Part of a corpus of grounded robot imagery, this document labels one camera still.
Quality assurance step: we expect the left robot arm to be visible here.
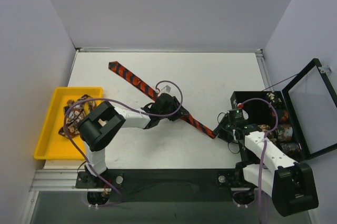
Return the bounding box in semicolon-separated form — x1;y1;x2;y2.
77;93;189;188

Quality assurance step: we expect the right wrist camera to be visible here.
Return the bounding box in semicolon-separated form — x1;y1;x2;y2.
228;103;245;124

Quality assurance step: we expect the orange navy striped tie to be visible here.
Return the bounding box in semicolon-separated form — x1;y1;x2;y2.
108;61;215;139

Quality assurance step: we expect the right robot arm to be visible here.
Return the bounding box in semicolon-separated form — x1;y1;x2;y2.
213;114;319;217

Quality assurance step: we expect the blue orange rolled tie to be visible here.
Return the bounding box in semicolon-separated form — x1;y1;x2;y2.
275;124;293;143

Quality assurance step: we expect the black tie storage box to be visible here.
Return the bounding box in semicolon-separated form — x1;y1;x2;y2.
230;91;309;161

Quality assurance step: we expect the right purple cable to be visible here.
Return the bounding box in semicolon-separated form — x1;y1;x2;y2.
233;98;279;224

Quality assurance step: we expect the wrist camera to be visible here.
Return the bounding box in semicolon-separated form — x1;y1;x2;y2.
228;103;245;124
158;85;171;95

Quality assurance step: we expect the dark rolled tie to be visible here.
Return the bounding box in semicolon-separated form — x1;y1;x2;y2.
280;142;301;154

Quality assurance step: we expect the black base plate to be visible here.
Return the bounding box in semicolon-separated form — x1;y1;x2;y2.
75;169;256;206

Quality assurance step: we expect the black framed glass box lid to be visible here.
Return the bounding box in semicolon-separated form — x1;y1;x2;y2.
282;58;336;160

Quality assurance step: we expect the yellow plastic tray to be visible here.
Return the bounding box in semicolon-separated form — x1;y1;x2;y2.
34;87;103;160

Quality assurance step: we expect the brown floral tie in tray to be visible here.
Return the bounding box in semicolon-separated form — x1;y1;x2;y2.
63;94;97;138

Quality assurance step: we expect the brown floral rolled tie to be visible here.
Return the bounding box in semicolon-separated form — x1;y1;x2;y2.
258;124;277;144

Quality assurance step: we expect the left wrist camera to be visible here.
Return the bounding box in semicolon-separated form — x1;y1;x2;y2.
158;85;171;95

